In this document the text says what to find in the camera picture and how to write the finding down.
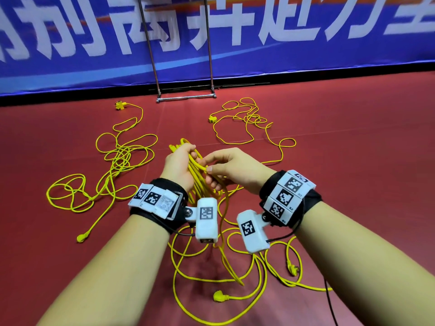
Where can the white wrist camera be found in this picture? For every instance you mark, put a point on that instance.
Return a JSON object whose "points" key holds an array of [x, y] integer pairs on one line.
{"points": [[206, 219], [251, 231]]}

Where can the person's right forearm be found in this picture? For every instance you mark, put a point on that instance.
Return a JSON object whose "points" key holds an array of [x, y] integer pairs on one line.
{"points": [[360, 268]]}

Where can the person's right hand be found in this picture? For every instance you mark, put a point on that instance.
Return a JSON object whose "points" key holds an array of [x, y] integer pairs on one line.
{"points": [[238, 169]]}

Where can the person's left forearm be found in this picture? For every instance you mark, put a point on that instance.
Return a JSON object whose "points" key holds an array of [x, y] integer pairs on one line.
{"points": [[109, 275]]}

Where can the person's left hand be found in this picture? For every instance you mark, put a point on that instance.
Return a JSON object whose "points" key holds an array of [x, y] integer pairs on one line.
{"points": [[178, 166]]}

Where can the black marker wristband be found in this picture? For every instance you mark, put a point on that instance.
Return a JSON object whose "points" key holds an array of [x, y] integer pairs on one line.
{"points": [[289, 197], [160, 202]]}

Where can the blue banner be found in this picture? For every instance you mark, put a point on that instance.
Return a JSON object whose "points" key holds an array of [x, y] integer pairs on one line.
{"points": [[326, 30]]}

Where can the metal rack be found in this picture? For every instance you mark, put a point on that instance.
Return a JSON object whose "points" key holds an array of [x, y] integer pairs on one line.
{"points": [[185, 97]]}

